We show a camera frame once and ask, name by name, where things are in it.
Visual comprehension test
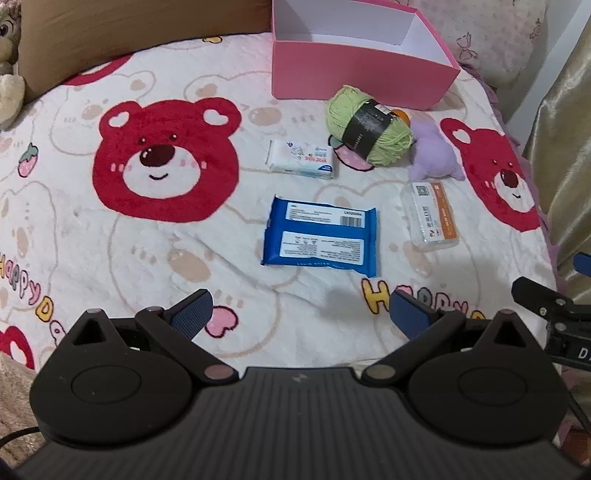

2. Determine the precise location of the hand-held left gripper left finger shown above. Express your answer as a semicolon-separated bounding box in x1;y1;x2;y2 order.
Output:
60;288;238;386

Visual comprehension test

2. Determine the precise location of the green yarn ball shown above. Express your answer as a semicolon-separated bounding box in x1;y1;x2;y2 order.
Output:
325;85;414;167

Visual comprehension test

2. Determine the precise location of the golden curtain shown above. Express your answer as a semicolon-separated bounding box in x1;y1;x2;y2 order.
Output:
522;28;591;296

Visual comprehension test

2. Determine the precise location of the pink floral pillow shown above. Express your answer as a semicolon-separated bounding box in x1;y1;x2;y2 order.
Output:
406;0;548;90

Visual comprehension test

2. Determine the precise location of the beige fluffy blanket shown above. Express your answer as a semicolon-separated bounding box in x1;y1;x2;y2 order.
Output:
0;351;61;462

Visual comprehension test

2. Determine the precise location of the brown pillow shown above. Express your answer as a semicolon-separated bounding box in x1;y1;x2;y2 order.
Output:
18;0;273;102

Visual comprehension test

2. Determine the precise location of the bear printed blanket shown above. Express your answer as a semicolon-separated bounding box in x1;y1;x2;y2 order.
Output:
0;32;573;384

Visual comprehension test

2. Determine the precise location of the clear box with orange label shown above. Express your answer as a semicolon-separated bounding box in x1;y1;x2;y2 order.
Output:
399;180;460;252

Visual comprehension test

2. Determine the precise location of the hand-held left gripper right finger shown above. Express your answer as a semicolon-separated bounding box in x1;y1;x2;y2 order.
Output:
360;290;543;386

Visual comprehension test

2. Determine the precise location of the black cable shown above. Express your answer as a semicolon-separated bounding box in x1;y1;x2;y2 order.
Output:
0;425;43;449
566;392;591;430

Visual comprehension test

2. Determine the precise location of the purple plush toy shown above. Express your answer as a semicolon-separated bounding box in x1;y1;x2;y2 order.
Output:
409;117;465;182

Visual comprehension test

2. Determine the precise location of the grey rabbit plush toy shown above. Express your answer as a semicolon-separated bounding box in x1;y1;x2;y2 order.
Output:
0;0;26;130

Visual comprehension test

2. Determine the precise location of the white tissue pack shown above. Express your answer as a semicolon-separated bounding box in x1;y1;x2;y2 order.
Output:
264;138;339;180

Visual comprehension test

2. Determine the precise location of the blue wet wipes pack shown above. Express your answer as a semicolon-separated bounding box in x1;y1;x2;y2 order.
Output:
261;195;379;278

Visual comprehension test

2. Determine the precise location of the pink cardboard box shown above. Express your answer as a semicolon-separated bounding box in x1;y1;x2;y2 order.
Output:
271;0;461;110

